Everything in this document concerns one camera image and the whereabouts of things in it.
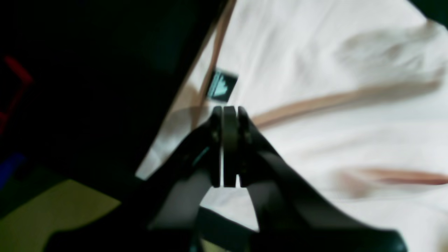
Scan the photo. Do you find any pink T-shirt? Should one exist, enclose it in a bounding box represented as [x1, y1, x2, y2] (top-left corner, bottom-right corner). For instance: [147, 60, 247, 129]
[136, 0, 447, 252]

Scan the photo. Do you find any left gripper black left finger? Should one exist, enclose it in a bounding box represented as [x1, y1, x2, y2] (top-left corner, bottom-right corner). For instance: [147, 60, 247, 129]
[44, 106, 223, 252]

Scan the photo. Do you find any black table cloth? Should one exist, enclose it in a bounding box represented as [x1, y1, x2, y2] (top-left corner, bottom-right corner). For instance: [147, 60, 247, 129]
[0, 0, 448, 252]

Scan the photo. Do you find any red and black clip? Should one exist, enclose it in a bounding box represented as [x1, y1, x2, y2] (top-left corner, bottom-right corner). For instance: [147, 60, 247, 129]
[0, 55, 34, 134]

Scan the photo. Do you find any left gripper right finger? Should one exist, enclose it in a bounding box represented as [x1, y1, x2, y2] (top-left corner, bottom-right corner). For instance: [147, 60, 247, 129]
[224, 106, 408, 252]

